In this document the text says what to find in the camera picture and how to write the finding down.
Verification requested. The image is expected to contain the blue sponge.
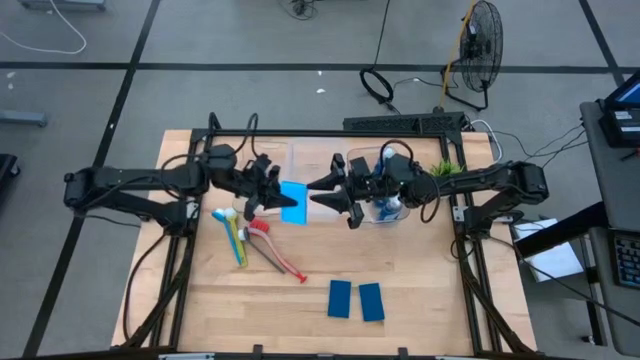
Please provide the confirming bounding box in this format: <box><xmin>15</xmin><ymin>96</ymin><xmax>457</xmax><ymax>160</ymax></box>
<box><xmin>279</xmin><ymin>180</ymin><xmax>309</xmax><ymax>227</ymax></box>
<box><xmin>357</xmin><ymin>282</ymin><xmax>387</xmax><ymax>323</ymax></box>
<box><xmin>327</xmin><ymin>279</ymin><xmax>353</xmax><ymax>320</ymax></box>

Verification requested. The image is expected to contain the grey metal floor beam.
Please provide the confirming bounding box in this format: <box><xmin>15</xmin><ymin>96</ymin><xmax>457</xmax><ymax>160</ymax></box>
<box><xmin>19</xmin><ymin>0</ymin><xmax>107</xmax><ymax>11</ymax></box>
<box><xmin>0</xmin><ymin>110</ymin><xmax>49</xmax><ymax>128</ymax></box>

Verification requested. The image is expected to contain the grey dish brush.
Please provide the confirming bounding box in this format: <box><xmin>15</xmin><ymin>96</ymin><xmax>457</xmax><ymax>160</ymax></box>
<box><xmin>237</xmin><ymin>227</ymin><xmax>287</xmax><ymax>275</ymax></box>

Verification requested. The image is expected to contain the black laptop computer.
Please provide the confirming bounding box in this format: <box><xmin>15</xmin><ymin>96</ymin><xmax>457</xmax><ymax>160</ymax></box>
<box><xmin>597</xmin><ymin>72</ymin><xmax>640</xmax><ymax>149</ymax></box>

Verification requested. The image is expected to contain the yellow hanging cable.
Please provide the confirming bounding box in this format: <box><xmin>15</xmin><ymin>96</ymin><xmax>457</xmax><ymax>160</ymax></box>
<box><xmin>438</xmin><ymin>0</ymin><xmax>476</xmax><ymax>110</ymax></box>

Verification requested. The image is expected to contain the black aluminium table frame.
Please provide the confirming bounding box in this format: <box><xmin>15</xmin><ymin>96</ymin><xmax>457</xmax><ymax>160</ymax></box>
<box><xmin>119</xmin><ymin>112</ymin><xmax>539</xmax><ymax>357</ymax></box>

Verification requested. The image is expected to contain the white floor cable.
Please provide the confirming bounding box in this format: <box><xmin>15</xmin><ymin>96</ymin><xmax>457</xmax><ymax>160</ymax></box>
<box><xmin>0</xmin><ymin>0</ymin><xmax>88</xmax><ymax>55</ymax></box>

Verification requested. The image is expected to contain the black diagonal bar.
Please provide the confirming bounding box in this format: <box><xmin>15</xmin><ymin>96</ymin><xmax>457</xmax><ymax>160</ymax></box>
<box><xmin>514</xmin><ymin>202</ymin><xmax>609</xmax><ymax>259</ymax></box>

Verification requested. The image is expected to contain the green potted plant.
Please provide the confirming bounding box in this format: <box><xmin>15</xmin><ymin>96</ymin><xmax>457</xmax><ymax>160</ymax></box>
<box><xmin>429</xmin><ymin>158</ymin><xmax>465</xmax><ymax>177</ymax></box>

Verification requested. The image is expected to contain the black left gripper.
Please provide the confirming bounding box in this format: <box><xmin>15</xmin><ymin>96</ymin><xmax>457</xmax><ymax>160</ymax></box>
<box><xmin>230</xmin><ymin>153</ymin><xmax>300</xmax><ymax>222</ymax></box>

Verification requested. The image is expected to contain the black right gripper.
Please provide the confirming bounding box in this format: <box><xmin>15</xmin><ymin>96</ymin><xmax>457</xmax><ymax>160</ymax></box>
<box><xmin>306</xmin><ymin>152</ymin><xmax>407</xmax><ymax>231</ymax></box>

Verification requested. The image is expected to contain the red dish brush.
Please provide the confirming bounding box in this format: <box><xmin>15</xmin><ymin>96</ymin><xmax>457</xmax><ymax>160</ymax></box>
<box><xmin>247</xmin><ymin>218</ymin><xmax>309</xmax><ymax>285</ymax></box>

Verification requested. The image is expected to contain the grey desk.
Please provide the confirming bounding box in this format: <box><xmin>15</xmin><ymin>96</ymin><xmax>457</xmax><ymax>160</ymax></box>
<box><xmin>579</xmin><ymin>69</ymin><xmax>640</xmax><ymax>357</ymax></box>

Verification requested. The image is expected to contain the yellow-green dish brush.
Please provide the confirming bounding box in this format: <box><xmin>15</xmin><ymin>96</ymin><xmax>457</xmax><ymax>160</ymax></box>
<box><xmin>223</xmin><ymin>207</ymin><xmax>250</xmax><ymax>269</ymax></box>

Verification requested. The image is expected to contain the black coiled cable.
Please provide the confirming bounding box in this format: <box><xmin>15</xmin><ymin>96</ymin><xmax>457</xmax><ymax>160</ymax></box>
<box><xmin>358</xmin><ymin>0</ymin><xmax>401</xmax><ymax>114</ymax></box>

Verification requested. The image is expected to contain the black floor fan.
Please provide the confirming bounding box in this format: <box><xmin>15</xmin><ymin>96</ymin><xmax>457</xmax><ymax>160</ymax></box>
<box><xmin>439</xmin><ymin>0</ymin><xmax>505</xmax><ymax>112</ymax></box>

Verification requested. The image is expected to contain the tall clear plastic bin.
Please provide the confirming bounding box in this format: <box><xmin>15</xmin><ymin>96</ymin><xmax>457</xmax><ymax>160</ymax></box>
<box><xmin>282</xmin><ymin>136</ymin><xmax>350</xmax><ymax>223</ymax></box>

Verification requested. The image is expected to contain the black floor cable tangle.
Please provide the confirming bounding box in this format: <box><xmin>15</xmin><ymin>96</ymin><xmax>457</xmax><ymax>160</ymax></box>
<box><xmin>279</xmin><ymin>0</ymin><xmax>321</xmax><ymax>21</ymax></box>

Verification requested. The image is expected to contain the black keyboard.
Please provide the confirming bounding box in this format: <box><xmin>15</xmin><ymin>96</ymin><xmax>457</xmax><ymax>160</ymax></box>
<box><xmin>607</xmin><ymin>229</ymin><xmax>640</xmax><ymax>291</ymax></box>

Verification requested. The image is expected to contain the white paper sheet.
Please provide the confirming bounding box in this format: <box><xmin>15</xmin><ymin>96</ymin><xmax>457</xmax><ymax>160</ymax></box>
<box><xmin>512</xmin><ymin>217</ymin><xmax>585</xmax><ymax>284</ymax></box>

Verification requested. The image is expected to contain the clear handled plastic bin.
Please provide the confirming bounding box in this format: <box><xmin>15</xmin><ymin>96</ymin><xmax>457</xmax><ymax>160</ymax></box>
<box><xmin>231</xmin><ymin>140</ymin><xmax>292</xmax><ymax>222</ymax></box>
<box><xmin>345</xmin><ymin>145</ymin><xmax>412</xmax><ymax>225</ymax></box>

